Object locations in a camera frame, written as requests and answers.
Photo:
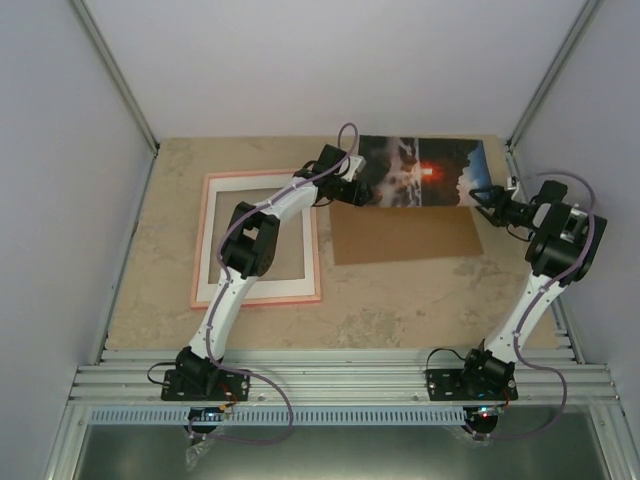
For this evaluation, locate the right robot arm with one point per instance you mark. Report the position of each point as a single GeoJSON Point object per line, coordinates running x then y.
{"type": "Point", "coordinates": [562, 243]}

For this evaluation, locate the aluminium corner post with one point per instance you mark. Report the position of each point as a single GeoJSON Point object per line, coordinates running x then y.
{"type": "Point", "coordinates": [96, 37]}
{"type": "Point", "coordinates": [571, 40]}

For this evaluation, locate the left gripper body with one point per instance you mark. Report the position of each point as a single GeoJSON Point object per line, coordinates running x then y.
{"type": "Point", "coordinates": [355, 196]}

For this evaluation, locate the right aluminium corner post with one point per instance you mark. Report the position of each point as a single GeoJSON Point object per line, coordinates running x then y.
{"type": "Point", "coordinates": [571, 40]}

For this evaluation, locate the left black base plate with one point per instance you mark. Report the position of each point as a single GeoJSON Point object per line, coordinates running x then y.
{"type": "Point", "coordinates": [235, 384]}

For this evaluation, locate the controller board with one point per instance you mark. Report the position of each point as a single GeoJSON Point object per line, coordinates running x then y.
{"type": "Point", "coordinates": [210, 414]}
{"type": "Point", "coordinates": [488, 411]}

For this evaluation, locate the aluminium mounting rail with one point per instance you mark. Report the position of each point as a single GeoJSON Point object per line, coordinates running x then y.
{"type": "Point", "coordinates": [340, 377]}

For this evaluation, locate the right controller board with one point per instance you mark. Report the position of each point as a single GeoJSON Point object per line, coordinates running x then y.
{"type": "Point", "coordinates": [488, 411]}

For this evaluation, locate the left aluminium corner post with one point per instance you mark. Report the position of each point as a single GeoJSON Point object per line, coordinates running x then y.
{"type": "Point", "coordinates": [96, 37]}

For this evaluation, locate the left controller board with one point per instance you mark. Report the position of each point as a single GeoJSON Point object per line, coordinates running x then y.
{"type": "Point", "coordinates": [210, 414]}

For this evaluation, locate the brown cardboard backing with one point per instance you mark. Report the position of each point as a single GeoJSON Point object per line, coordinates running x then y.
{"type": "Point", "coordinates": [367, 235]}

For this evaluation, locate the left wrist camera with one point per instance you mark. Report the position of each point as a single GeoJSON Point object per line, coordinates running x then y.
{"type": "Point", "coordinates": [352, 168]}

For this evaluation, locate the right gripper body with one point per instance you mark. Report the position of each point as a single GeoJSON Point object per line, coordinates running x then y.
{"type": "Point", "coordinates": [507, 214]}

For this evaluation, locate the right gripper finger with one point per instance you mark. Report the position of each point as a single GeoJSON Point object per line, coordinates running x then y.
{"type": "Point", "coordinates": [487, 196]}
{"type": "Point", "coordinates": [490, 215]}

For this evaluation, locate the clear plastic bag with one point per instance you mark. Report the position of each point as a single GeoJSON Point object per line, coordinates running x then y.
{"type": "Point", "coordinates": [196, 450]}

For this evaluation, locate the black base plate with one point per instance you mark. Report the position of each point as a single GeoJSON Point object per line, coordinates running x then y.
{"type": "Point", "coordinates": [445, 385]}
{"type": "Point", "coordinates": [235, 384]}

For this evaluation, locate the sunset landscape photo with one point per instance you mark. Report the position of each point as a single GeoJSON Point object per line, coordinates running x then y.
{"type": "Point", "coordinates": [410, 172]}

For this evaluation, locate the blue slotted cable duct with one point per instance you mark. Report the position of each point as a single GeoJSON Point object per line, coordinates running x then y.
{"type": "Point", "coordinates": [422, 415]}

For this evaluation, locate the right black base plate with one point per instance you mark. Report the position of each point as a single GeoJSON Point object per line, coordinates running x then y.
{"type": "Point", "coordinates": [445, 385]}

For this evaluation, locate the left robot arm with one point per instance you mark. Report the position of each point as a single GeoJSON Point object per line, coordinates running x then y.
{"type": "Point", "coordinates": [245, 253]}

